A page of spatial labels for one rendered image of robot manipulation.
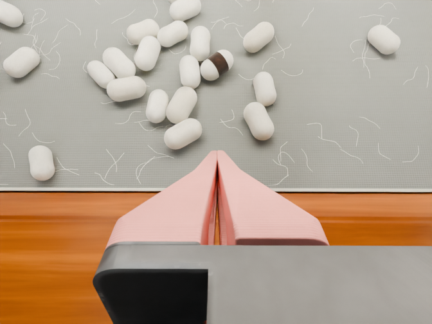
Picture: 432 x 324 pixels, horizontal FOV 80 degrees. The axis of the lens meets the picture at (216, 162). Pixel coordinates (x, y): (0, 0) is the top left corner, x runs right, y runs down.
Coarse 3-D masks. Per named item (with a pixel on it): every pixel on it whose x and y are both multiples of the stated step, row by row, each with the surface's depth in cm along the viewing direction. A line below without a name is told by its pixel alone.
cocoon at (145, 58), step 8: (144, 40) 25; (152, 40) 25; (144, 48) 25; (152, 48) 25; (160, 48) 26; (136, 56) 25; (144, 56) 25; (152, 56) 25; (136, 64) 26; (144, 64) 25; (152, 64) 26
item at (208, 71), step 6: (222, 54) 25; (228, 54) 25; (204, 60) 25; (228, 60) 25; (204, 66) 25; (210, 66) 25; (204, 72) 25; (210, 72) 25; (216, 72) 25; (210, 78) 25; (216, 78) 26
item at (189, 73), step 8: (184, 56) 25; (192, 56) 25; (184, 64) 25; (192, 64) 25; (184, 72) 25; (192, 72) 25; (184, 80) 25; (192, 80) 25; (200, 80) 25; (192, 88) 25
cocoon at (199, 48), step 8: (192, 32) 26; (200, 32) 25; (208, 32) 26; (192, 40) 26; (200, 40) 25; (208, 40) 26; (192, 48) 25; (200, 48) 25; (208, 48) 26; (200, 56) 26
